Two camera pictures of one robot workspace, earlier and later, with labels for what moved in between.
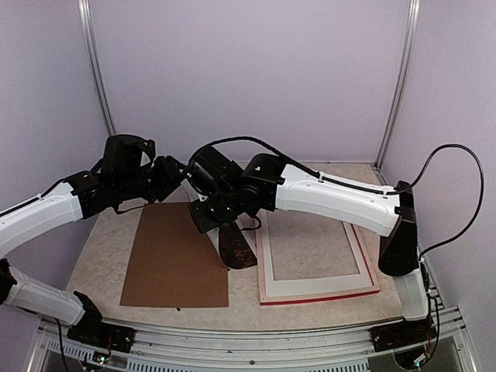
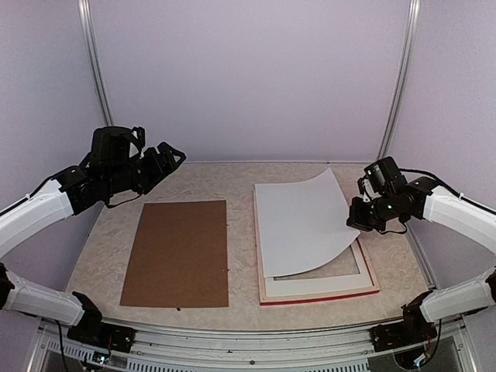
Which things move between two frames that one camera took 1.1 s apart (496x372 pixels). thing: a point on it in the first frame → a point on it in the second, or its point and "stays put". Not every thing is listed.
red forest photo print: [235, 249] → [304, 224]
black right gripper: [204, 222] → [356, 218]
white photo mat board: [311, 284] stays put
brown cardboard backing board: [173, 265] stays put
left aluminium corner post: [87, 30] stays put
